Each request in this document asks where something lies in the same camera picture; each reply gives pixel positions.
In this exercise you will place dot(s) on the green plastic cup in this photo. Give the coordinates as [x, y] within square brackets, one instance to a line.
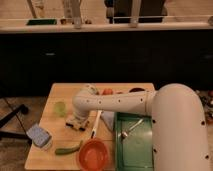
[60, 109]

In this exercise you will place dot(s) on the green plastic tray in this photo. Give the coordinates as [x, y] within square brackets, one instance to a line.
[133, 153]

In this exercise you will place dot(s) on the black chair base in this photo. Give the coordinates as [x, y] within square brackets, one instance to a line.
[11, 126]

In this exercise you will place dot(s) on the blue sponge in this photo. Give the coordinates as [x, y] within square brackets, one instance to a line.
[39, 136]

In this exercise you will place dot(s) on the green cucumber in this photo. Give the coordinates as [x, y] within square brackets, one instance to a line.
[66, 151]

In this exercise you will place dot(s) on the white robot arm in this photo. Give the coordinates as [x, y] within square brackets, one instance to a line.
[180, 139]

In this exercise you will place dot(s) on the green tray on counter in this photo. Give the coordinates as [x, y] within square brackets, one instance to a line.
[36, 22]

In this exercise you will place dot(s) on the metal spoon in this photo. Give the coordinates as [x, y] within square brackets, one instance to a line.
[125, 133]

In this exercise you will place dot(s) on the black whiteboard eraser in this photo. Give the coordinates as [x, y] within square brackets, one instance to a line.
[80, 127]

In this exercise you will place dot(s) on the grey folded cloth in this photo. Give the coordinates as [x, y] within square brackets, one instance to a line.
[108, 118]

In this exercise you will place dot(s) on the dark red bowl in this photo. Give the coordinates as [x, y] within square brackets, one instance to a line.
[136, 90]

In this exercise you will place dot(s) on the orange fruit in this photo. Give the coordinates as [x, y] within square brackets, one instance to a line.
[107, 91]

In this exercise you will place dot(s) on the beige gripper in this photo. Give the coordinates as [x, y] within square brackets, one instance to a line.
[72, 119]

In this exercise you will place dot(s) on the orange plastic bowl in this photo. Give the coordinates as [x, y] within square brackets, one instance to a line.
[93, 155]

